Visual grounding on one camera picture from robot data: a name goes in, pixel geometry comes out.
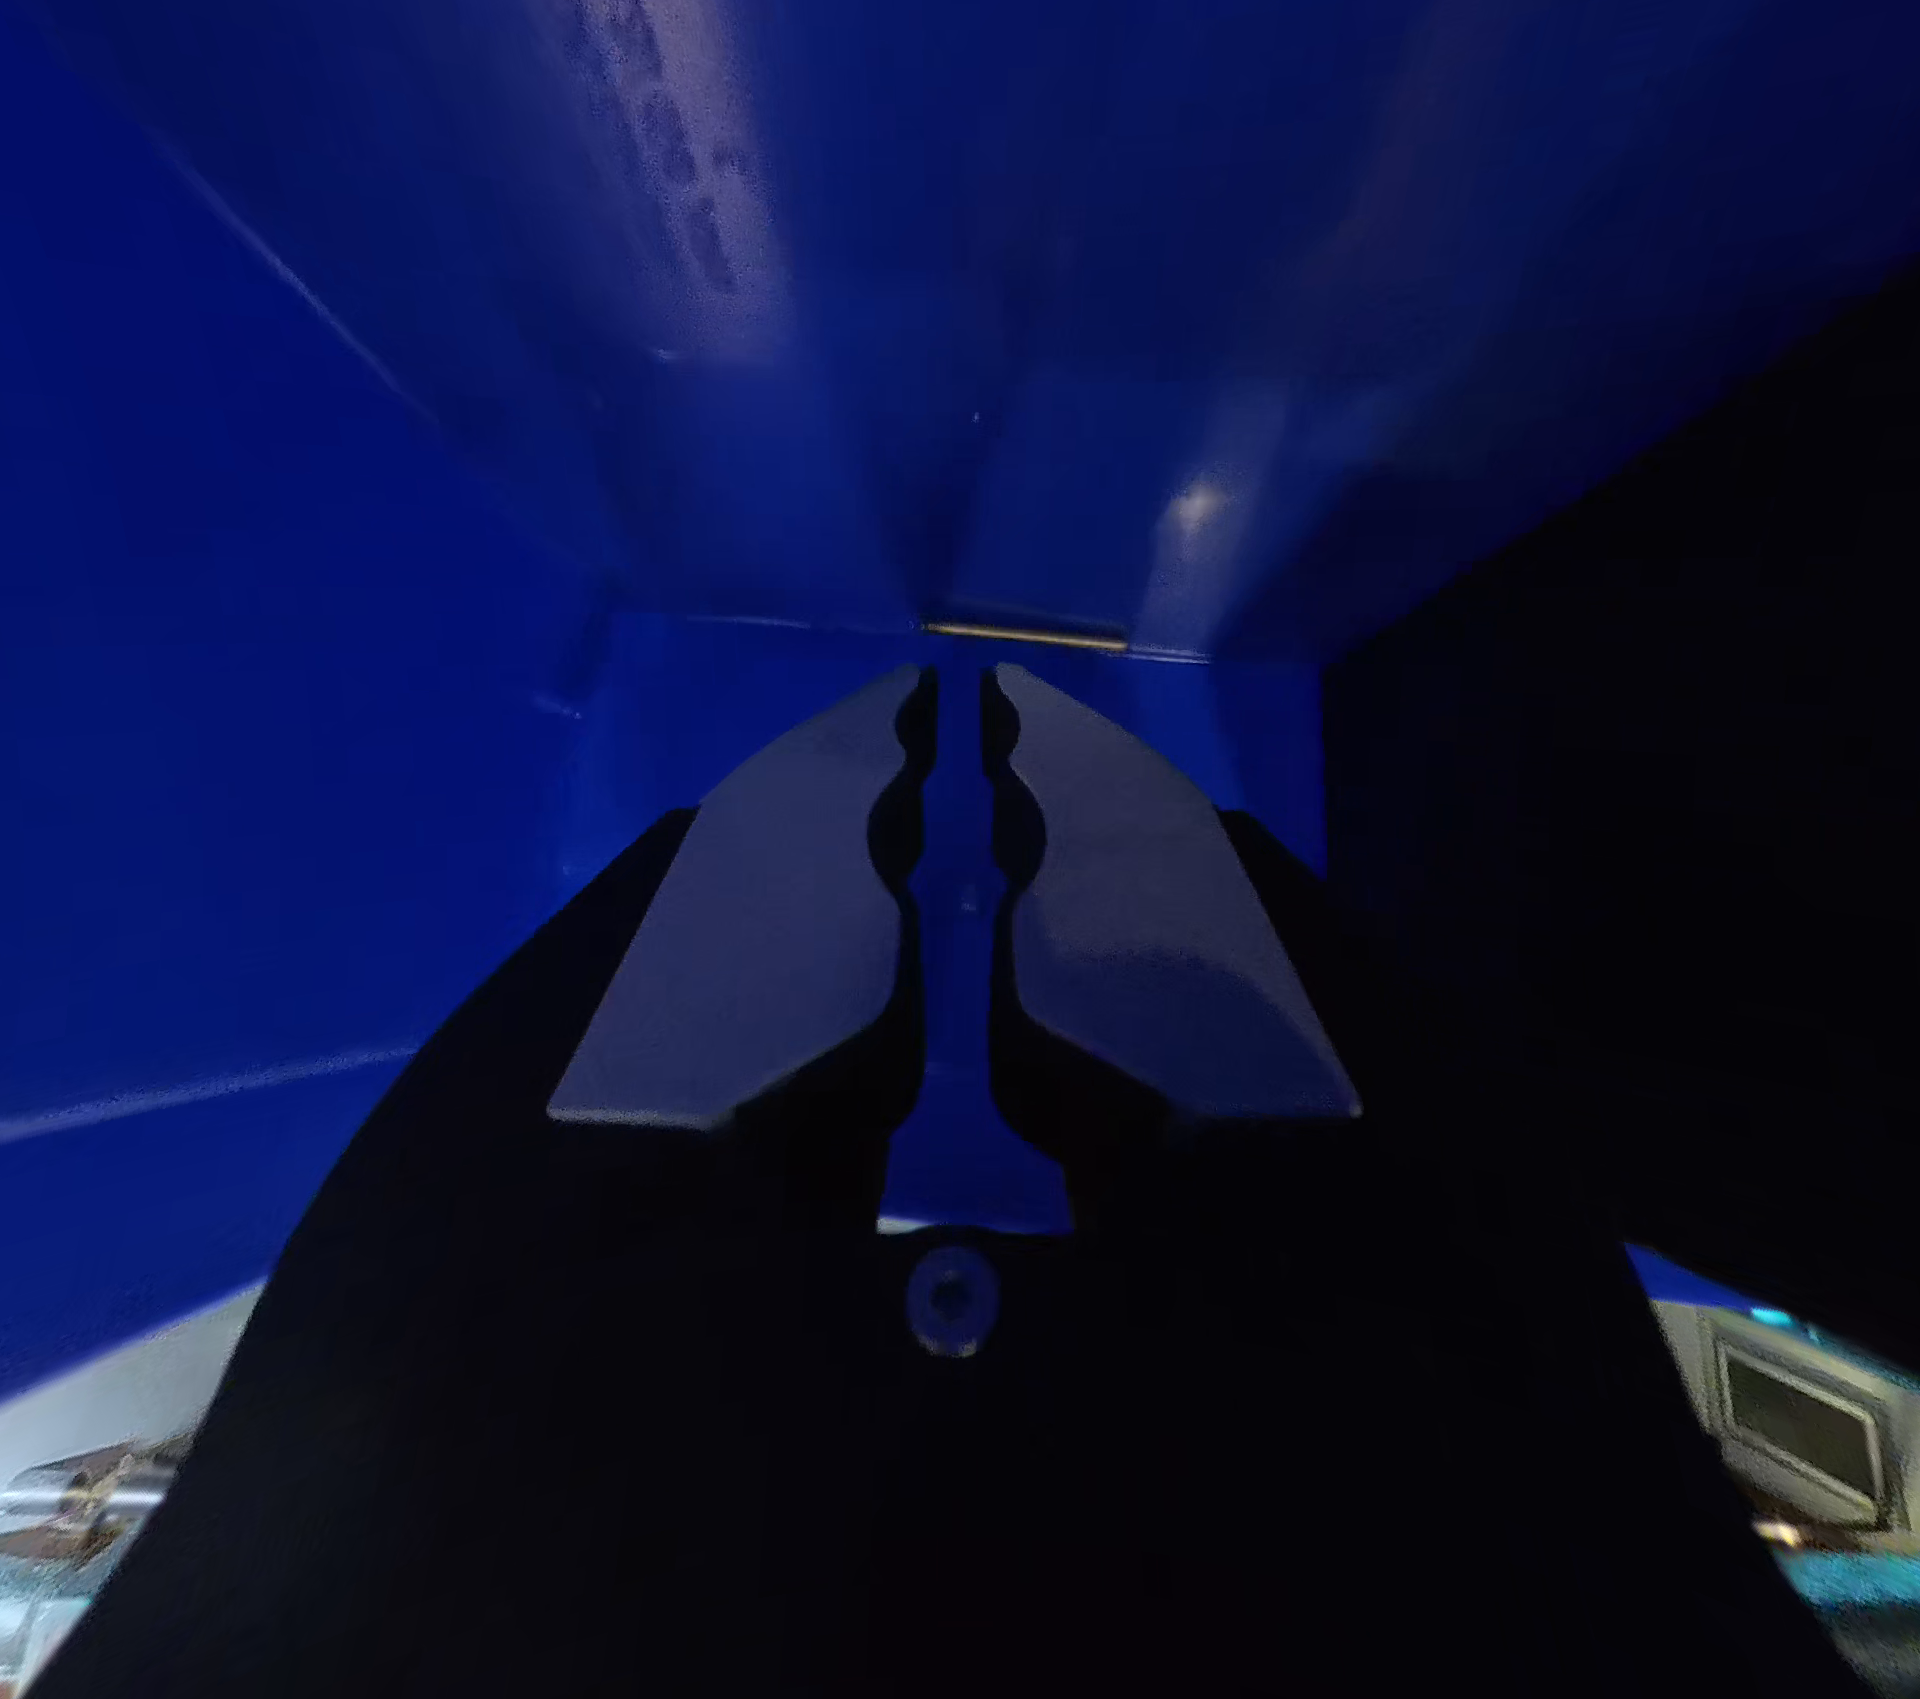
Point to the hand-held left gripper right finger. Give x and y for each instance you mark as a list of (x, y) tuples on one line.
[(1155, 965)]

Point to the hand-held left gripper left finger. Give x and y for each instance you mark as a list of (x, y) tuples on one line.
[(735, 965)]

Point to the long metal screw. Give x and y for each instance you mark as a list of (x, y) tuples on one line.
[(1022, 635)]

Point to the blue divided plastic bin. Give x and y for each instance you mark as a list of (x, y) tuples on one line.
[(451, 529)]

